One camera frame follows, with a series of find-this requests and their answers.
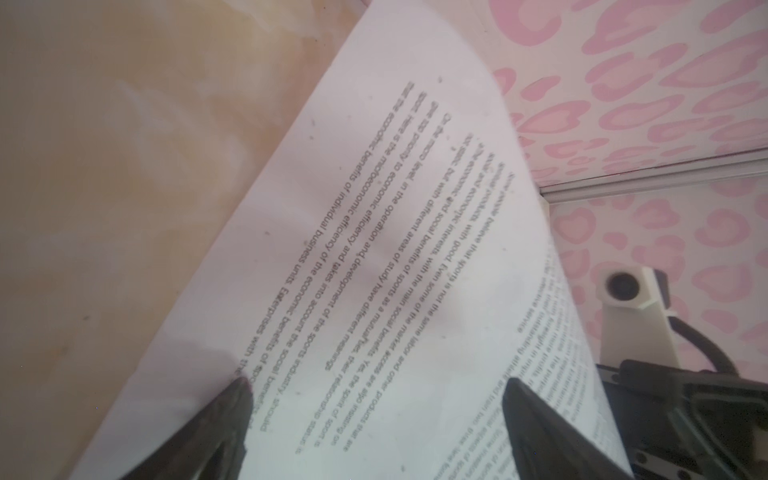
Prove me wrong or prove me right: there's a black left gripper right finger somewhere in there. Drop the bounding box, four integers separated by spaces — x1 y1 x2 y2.
502 378 630 480

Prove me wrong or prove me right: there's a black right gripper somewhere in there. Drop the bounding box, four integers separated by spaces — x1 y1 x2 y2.
598 360 767 479

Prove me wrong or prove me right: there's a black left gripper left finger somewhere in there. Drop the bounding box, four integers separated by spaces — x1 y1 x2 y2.
124 377 254 479

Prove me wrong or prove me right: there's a text sheet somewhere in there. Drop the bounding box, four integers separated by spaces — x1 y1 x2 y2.
73 1 629 479

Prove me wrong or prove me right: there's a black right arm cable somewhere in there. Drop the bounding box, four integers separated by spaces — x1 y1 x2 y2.
668 314 739 378

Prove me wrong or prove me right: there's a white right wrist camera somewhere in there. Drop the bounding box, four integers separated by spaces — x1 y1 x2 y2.
596 266 681 368

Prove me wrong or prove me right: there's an aluminium frame right post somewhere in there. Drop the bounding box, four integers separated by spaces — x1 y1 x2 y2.
540 148 767 204

